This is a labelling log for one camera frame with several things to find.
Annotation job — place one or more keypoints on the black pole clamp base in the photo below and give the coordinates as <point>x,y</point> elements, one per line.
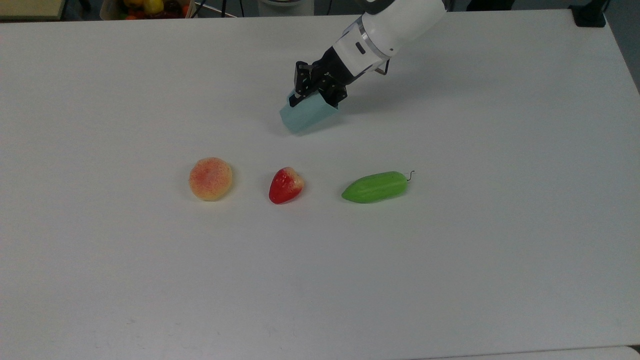
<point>589,14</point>

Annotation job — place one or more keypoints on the light wooden side table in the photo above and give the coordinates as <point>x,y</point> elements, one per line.
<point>30,8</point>

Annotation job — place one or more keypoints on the orange yellow toy peach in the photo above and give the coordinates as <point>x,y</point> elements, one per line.
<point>210,179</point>

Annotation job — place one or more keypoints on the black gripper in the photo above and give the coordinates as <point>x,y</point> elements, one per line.
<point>334,64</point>

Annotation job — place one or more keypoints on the white cylindrical base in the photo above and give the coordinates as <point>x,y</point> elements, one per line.
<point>286,7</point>

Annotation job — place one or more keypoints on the bin of toy fruit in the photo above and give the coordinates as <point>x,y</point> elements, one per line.
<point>147,7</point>

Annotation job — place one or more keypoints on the light blue faceted mug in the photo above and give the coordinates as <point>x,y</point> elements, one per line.
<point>306,118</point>

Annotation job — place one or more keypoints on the green toy cucumber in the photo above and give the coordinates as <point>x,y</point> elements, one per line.
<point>374,188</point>

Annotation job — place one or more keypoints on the red toy strawberry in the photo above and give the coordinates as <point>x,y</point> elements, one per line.
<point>284,186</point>

